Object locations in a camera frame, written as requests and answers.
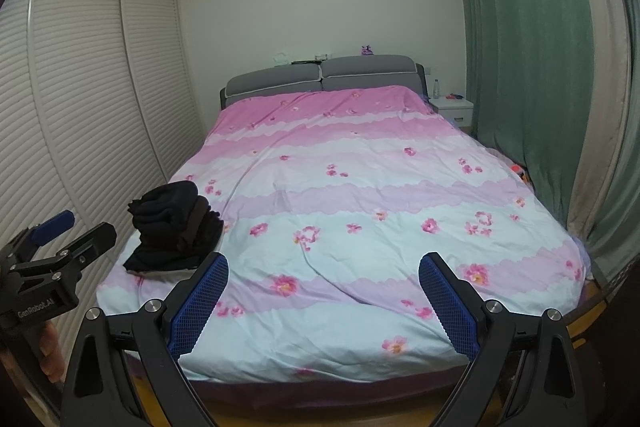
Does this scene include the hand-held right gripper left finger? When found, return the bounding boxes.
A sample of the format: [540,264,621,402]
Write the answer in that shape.
[60,252,230,427]

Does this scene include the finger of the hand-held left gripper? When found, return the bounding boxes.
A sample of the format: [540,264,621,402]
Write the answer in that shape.
[10,222,118,283]
[0,210,76,268]

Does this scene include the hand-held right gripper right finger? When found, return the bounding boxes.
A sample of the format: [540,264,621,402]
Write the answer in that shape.
[418,252,581,427]

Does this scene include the black pants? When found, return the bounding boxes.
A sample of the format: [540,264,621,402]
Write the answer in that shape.
[127,180,202,235]

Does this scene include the brown folded pants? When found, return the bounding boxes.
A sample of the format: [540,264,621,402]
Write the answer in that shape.
[172,197,224,254]

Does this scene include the person's left hand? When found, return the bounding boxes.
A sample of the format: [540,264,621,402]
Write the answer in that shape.
[40,321,64,385]

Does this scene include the dark folded clothes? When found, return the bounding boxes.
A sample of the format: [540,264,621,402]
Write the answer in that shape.
[123,227,227,274]

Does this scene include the white louvred wardrobe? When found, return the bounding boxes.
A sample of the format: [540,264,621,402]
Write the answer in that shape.
[0,0,207,348]

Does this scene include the bed with pink floral duvet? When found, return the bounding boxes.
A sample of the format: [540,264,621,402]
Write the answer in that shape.
[96,85,587,380]

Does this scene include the dark brown woven chair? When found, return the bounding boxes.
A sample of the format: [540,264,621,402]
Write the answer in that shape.
[570,279,632,350]

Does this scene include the dark bed base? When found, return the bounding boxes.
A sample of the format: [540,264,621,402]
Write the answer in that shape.
[190,364,471,413]

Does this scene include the white nightstand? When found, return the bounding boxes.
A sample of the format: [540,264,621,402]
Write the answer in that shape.
[428,97,475,128]

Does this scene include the narrow green curtain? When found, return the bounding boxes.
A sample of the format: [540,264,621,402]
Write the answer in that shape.
[587,0,640,279]

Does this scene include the beige curtain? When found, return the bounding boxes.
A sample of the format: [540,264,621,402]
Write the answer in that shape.
[570,0,637,239]

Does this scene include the grey padded headboard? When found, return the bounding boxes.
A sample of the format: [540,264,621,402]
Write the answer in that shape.
[220,54,426,110]

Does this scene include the wide green curtain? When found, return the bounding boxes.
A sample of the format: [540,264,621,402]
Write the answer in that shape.
[446,0,600,208]

